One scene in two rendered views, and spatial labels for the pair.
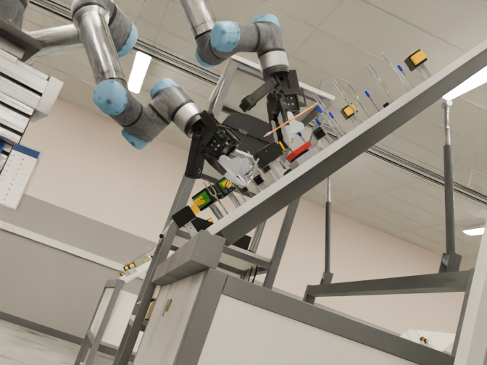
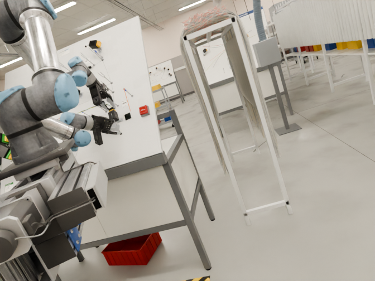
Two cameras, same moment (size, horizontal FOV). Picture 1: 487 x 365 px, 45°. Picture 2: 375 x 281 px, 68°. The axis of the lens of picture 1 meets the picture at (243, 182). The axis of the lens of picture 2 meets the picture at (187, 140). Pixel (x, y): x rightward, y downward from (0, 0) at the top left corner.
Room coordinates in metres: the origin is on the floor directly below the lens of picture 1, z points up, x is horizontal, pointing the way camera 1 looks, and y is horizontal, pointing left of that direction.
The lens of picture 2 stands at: (0.43, 1.40, 1.27)
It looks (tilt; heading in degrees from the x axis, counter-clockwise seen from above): 14 degrees down; 292
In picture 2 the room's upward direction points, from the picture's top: 21 degrees counter-clockwise
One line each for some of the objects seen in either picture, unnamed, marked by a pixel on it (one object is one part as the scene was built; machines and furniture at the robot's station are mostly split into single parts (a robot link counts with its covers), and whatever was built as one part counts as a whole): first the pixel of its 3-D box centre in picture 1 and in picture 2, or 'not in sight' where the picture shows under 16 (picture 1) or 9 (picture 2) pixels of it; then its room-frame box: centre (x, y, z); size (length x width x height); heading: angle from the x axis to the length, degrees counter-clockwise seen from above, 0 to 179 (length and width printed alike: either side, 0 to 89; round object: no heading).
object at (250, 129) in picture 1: (242, 141); not in sight; (2.57, 0.07, 1.56); 0.30 x 0.23 x 0.19; 100
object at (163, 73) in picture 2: not in sight; (162, 86); (4.60, -8.69, 0.83); 1.18 x 0.72 x 1.65; 12
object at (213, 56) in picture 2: not in sight; (239, 74); (1.04, -3.31, 0.83); 1.18 x 0.72 x 1.65; 12
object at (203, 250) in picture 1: (176, 267); (78, 182); (1.73, 0.10, 0.83); 1.18 x 0.05 x 0.06; 8
